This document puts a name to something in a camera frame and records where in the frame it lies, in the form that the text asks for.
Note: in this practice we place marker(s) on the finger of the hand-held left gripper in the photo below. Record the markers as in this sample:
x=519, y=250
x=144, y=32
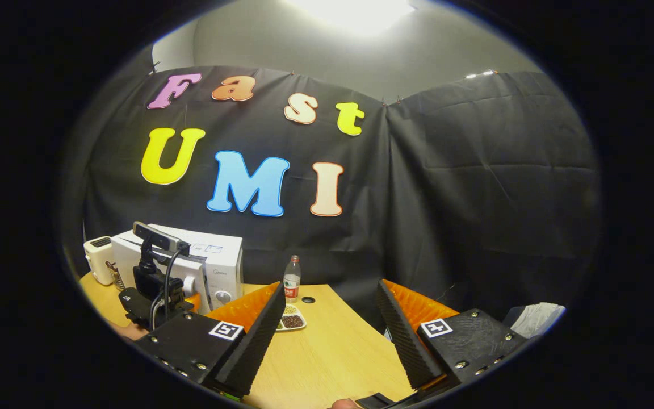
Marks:
x=193, y=302

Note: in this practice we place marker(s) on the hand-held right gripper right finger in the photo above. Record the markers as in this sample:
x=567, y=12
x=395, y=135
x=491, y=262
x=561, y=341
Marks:
x=406, y=341

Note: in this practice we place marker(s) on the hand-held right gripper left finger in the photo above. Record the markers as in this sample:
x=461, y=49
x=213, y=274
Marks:
x=256, y=346

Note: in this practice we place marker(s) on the white microwave oven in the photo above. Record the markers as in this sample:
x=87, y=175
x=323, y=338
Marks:
x=219, y=267

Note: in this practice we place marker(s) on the white divided dish of beans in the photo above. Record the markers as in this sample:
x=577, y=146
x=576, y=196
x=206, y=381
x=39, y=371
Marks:
x=293, y=321

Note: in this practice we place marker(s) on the white toaster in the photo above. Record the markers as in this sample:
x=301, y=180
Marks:
x=99, y=258

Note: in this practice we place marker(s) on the clear water bottle red label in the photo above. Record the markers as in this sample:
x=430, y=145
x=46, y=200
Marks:
x=292, y=281

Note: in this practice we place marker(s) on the white crumpled cloth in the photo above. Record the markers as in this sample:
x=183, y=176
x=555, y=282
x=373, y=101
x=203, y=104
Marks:
x=537, y=318

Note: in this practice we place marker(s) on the small ceiling light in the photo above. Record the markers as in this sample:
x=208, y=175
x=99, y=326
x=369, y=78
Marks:
x=480, y=74

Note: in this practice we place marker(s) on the large ceiling light panel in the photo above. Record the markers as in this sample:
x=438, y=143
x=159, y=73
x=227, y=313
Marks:
x=355, y=14

